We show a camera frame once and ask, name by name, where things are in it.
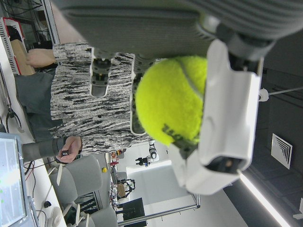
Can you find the person's left hand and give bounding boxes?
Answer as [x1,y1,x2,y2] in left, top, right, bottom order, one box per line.
[55,136,83,165]

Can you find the person's right hand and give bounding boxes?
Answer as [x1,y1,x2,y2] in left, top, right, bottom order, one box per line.
[25,48,58,70]

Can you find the grey and white robot hand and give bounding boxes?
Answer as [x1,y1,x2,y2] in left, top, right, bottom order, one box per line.
[52,0,303,196]

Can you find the yellow-green tennis ball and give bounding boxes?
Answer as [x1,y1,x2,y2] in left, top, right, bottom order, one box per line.
[135,56,209,146]

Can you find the patterned sleeved forearm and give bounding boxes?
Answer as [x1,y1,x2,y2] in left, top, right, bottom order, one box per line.
[52,42,92,65]

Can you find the grey sleeved forearm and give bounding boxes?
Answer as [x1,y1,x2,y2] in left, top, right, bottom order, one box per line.
[22,138,67,162]

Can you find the brown cardboard box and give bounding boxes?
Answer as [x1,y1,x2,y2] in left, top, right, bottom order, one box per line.
[10,39,36,76]

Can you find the grey office chair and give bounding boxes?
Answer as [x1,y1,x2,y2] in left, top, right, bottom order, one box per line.
[85,206,119,227]
[55,155,104,204]

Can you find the red and white metal rack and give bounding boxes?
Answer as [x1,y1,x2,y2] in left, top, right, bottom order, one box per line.
[0,17,26,76]

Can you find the person in patterned sweater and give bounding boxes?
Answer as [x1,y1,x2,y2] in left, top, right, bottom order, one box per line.
[15,42,157,157]

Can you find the computer monitor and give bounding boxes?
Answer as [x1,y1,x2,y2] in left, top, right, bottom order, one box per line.
[0,132,28,227]

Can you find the black square panel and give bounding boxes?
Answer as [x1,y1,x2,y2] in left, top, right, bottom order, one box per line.
[121,197,146,223]

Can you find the white ceiling air vent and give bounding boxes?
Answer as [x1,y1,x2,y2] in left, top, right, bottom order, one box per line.
[270,133,293,169]

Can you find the ceiling light strip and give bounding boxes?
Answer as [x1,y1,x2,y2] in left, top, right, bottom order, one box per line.
[241,172,292,227]

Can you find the aluminium profile post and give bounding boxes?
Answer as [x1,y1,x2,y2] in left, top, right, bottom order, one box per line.
[43,0,60,45]

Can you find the black handled pliers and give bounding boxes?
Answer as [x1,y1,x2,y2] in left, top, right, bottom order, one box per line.
[5,103,22,133]

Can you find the aluminium frame table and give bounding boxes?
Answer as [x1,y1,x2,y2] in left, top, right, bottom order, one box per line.
[117,159,201,227]

